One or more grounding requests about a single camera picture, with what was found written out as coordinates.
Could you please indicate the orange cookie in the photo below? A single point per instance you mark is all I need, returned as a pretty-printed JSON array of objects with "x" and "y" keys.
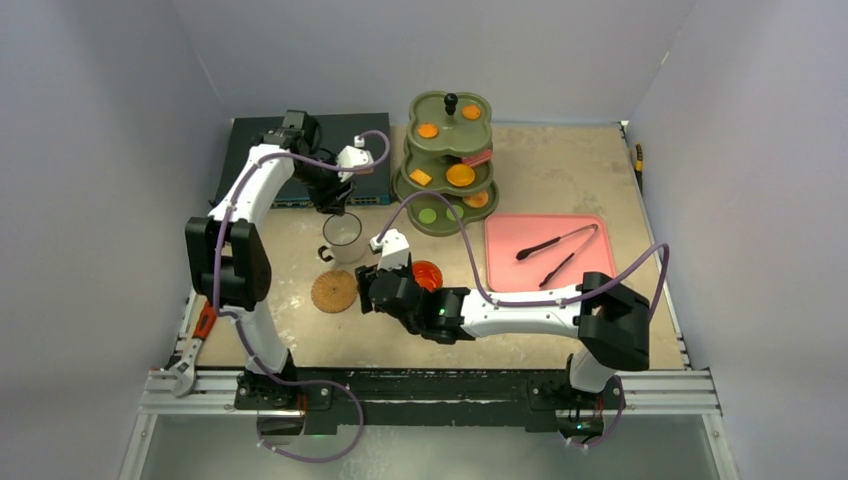
[
  {"x": 427, "y": 130},
  {"x": 471, "y": 112}
]

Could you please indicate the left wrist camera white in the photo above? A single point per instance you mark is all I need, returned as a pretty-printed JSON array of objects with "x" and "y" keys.
[{"x": 354, "y": 159}]

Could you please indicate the orange translucent cup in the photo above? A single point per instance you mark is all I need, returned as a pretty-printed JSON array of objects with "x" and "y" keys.
[{"x": 427, "y": 275}]

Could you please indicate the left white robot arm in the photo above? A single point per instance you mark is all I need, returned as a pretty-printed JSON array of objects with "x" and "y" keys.
[{"x": 227, "y": 259}]

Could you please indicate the orange bun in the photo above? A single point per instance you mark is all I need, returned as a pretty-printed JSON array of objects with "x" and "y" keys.
[{"x": 478, "y": 200}]

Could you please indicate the pink serving tray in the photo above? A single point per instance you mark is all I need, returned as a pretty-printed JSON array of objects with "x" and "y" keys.
[{"x": 532, "y": 252}]

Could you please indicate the square yellow cracker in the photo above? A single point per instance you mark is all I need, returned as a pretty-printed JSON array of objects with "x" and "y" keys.
[{"x": 420, "y": 177}]

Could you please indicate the red handled tool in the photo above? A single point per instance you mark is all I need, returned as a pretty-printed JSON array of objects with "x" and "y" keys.
[{"x": 184, "y": 370}]

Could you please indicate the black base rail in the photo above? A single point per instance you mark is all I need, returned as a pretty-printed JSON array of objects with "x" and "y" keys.
[{"x": 536, "y": 400}]

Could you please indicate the white ribbed cup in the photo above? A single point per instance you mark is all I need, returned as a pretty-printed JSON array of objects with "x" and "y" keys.
[{"x": 343, "y": 239}]

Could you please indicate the green macaron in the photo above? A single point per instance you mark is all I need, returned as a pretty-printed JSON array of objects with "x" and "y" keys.
[
  {"x": 455, "y": 212},
  {"x": 427, "y": 216}
]

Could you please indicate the woven coaster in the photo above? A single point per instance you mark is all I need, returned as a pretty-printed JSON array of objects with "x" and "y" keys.
[{"x": 334, "y": 291}]

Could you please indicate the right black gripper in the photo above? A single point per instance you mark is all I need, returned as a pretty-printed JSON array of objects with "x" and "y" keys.
[{"x": 369, "y": 290}]

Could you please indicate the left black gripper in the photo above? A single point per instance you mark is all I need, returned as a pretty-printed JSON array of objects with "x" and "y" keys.
[{"x": 333, "y": 199}]

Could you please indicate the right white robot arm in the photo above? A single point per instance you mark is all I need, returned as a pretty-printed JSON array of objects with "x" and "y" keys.
[{"x": 610, "y": 320}]

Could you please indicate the green three-tier stand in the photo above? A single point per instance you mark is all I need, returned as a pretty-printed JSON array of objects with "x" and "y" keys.
[{"x": 458, "y": 138}]

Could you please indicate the orange egg tart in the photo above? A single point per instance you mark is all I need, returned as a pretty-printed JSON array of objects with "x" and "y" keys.
[{"x": 460, "y": 175}]

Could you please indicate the dark network switch box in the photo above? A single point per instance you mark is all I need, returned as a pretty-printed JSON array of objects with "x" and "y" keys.
[{"x": 339, "y": 131}]

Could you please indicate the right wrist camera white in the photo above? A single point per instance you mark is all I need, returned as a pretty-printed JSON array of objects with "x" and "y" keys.
[{"x": 393, "y": 248}]

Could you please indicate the pink cake slice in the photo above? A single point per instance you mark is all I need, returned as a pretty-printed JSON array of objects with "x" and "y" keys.
[{"x": 478, "y": 159}]

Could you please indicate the yellow black tool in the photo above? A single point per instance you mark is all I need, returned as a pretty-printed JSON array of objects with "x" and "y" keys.
[{"x": 639, "y": 165}]

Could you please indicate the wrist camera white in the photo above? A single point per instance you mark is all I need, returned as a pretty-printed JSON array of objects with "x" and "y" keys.
[
  {"x": 393, "y": 248},
  {"x": 354, "y": 159}
]

